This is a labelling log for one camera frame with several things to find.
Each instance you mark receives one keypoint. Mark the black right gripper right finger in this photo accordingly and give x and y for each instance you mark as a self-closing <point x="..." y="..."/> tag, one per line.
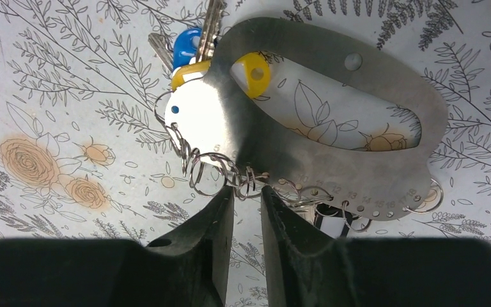
<point x="306" y="267"/>

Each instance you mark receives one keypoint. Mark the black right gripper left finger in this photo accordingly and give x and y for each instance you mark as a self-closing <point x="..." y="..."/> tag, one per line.
<point x="187" y="266"/>

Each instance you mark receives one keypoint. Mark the black tag keyring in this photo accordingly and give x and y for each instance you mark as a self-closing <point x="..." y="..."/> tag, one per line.
<point x="332" y="221"/>

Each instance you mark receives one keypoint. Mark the blue tag key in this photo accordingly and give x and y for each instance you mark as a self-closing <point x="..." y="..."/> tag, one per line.
<point x="194" y="44"/>

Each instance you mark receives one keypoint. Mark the floral table mat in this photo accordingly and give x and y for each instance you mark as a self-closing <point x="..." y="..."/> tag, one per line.
<point x="85" y="152"/>

